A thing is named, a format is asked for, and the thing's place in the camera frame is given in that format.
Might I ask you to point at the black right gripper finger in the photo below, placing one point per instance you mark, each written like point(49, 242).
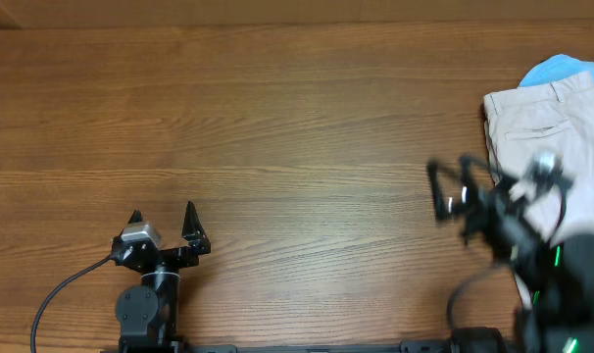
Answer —
point(443, 210)
point(477, 171)

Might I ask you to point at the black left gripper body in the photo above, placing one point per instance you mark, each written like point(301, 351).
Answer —
point(176, 258)

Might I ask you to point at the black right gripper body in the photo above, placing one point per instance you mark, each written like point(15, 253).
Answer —
point(514, 239)

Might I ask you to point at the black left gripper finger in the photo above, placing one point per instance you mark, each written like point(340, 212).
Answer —
point(193, 232)
point(136, 217)

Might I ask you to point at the beige khaki shorts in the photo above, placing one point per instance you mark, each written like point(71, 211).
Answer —
point(553, 117)

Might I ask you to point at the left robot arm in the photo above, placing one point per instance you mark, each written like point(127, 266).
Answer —
point(148, 312)

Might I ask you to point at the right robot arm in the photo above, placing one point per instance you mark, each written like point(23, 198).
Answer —
point(558, 275)

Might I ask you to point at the light blue garment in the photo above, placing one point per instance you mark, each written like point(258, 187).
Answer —
point(556, 68)

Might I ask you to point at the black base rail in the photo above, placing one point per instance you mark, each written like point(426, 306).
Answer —
point(410, 346)

